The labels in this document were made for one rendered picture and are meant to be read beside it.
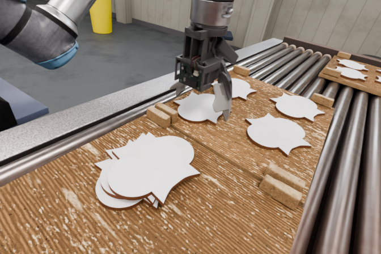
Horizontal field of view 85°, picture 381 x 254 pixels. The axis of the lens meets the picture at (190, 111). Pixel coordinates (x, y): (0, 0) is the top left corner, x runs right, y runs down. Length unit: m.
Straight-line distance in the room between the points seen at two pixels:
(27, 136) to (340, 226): 0.57
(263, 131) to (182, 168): 0.23
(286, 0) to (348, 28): 1.01
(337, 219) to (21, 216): 0.45
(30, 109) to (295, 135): 0.66
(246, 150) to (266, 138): 0.06
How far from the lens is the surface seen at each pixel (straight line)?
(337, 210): 0.45
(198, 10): 0.39
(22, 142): 0.50
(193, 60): 0.40
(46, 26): 0.69
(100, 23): 4.72
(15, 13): 0.67
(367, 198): 0.52
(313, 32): 4.13
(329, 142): 0.60
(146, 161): 0.34
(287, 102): 0.65
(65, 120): 0.53
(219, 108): 0.44
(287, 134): 0.51
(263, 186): 0.37
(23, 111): 0.68
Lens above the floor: 1.21
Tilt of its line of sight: 33 degrees down
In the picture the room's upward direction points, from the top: 8 degrees clockwise
